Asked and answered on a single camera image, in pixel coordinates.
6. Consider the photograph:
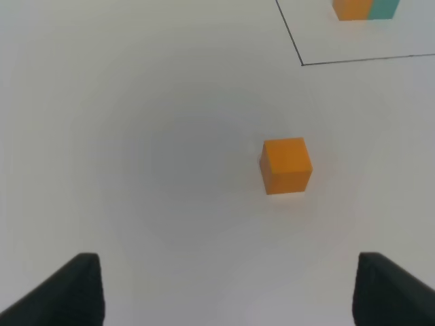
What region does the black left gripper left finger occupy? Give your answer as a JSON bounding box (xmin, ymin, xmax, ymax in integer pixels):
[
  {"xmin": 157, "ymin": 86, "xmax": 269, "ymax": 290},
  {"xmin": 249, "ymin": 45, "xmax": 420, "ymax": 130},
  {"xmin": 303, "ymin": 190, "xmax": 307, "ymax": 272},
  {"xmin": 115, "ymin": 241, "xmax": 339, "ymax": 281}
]
[{"xmin": 1, "ymin": 253, "xmax": 105, "ymax": 325}]

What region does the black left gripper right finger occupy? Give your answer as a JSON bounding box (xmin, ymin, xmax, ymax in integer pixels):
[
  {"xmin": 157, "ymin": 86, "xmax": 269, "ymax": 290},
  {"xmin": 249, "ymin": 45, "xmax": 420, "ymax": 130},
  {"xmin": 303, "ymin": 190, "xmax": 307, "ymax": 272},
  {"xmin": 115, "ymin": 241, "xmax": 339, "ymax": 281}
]
[{"xmin": 352, "ymin": 252, "xmax": 434, "ymax": 325}]

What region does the template teal cube block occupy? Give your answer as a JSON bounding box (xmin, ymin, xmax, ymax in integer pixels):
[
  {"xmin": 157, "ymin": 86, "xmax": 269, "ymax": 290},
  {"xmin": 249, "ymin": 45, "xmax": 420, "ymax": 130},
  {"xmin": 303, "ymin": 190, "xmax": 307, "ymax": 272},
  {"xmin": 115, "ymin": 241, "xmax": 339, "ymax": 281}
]
[{"xmin": 368, "ymin": 0, "xmax": 400, "ymax": 20}]

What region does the template orange cube block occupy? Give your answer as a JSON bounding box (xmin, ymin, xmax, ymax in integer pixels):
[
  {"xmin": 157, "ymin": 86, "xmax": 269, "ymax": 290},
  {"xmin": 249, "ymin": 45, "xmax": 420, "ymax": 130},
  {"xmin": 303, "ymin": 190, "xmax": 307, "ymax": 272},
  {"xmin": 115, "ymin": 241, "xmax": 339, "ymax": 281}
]
[{"xmin": 332, "ymin": 0, "xmax": 373, "ymax": 21}]

